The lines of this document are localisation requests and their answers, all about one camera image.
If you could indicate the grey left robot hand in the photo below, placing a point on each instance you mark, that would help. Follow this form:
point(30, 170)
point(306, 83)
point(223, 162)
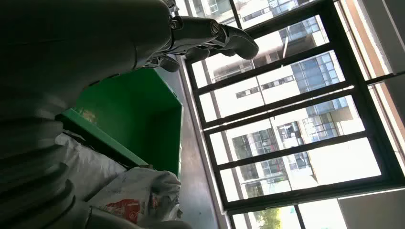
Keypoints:
point(79, 41)

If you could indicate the white package with dark print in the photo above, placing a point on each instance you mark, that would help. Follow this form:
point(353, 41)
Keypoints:
point(85, 167)

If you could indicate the grey package with red print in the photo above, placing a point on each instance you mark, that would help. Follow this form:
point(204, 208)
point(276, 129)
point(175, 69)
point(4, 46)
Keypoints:
point(142, 189)

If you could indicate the green plastic crate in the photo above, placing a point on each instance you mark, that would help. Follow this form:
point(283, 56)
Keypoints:
point(136, 120)

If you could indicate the black window frame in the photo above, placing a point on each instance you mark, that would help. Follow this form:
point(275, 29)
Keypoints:
point(360, 104)

